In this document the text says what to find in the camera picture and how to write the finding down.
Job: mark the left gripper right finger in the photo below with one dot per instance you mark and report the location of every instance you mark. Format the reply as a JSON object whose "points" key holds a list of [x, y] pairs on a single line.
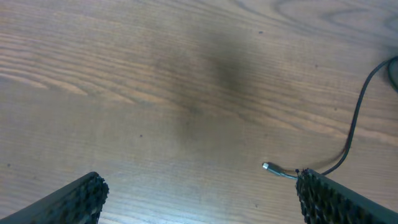
{"points": [[323, 200]]}

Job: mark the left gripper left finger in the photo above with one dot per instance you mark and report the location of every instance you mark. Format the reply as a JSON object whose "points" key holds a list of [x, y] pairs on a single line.
{"points": [[78, 202]]}

